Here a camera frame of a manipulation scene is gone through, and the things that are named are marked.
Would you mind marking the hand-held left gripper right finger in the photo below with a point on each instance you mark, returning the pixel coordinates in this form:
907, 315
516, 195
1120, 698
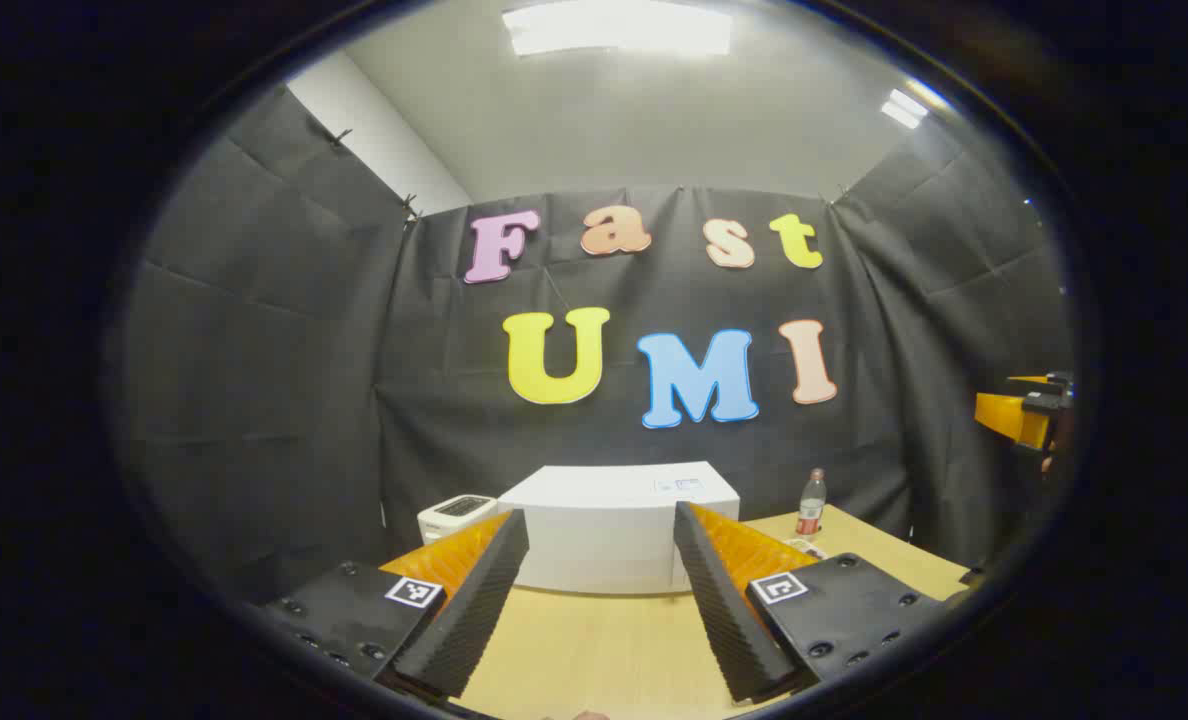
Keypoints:
724, 610

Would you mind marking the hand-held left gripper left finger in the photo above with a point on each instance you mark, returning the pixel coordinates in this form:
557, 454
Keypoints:
474, 610

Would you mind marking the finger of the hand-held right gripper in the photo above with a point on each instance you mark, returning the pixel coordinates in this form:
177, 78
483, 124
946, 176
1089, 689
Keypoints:
1009, 415

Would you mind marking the white microwave oven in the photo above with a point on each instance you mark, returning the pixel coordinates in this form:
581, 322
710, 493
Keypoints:
604, 530

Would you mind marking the white toaster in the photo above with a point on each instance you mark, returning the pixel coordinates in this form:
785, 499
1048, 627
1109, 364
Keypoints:
449, 518

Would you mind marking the white divided dish of beans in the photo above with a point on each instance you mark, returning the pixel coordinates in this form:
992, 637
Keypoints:
806, 548

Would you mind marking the clear bottle with red label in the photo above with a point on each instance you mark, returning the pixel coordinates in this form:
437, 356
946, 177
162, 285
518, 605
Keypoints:
811, 505

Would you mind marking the black backdrop cloth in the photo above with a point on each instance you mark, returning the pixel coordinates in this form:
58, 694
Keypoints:
304, 400

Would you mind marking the small ceiling light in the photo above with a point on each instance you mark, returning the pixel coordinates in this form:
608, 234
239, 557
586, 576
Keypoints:
904, 108

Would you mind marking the large ceiling light panel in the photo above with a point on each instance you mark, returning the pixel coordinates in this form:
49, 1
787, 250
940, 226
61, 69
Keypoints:
619, 28

